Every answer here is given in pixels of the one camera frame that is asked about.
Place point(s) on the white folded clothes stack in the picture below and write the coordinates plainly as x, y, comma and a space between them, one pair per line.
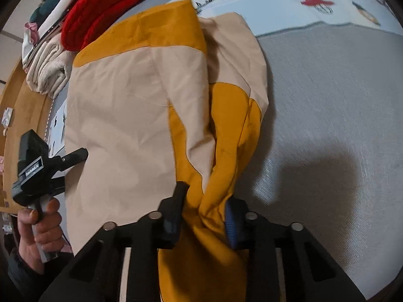
34, 36

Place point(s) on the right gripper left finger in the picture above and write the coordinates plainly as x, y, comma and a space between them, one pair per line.
170, 223

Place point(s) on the cream folded blanket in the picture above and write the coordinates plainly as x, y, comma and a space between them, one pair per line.
50, 69

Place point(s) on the blue shark plush toy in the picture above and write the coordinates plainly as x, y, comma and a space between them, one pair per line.
42, 11

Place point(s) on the wooden bed frame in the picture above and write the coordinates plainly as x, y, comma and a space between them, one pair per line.
31, 110

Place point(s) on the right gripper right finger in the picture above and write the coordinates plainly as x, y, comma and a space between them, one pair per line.
235, 219

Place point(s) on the left forearm dark sleeve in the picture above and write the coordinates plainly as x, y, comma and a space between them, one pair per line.
31, 284

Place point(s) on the grey printed bed sheet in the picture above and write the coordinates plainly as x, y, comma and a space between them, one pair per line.
329, 153

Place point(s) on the beige and mustard coat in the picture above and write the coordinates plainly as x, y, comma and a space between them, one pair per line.
161, 97

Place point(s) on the person's left hand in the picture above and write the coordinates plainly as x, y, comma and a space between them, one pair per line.
46, 234

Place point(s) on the red folded blanket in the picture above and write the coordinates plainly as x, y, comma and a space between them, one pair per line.
89, 19

